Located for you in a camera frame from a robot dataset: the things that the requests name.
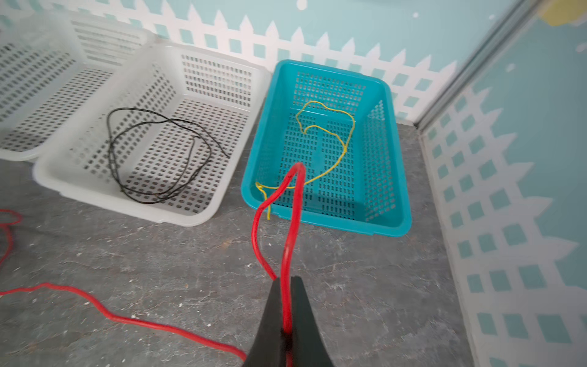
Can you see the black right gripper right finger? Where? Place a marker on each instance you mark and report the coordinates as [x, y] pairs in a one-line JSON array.
[[307, 345]]

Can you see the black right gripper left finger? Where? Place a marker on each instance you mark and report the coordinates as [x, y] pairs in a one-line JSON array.
[[268, 349]]

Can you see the teal plastic basket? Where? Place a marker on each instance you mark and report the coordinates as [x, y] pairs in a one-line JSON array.
[[341, 126]]

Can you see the middle white plastic basket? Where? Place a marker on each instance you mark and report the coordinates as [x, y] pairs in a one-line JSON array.
[[162, 140]]

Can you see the white plastic basket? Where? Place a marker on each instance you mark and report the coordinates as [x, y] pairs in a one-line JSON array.
[[52, 64], [162, 140]]

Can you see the left white plastic basket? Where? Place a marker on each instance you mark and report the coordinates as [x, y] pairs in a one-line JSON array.
[[52, 64]]

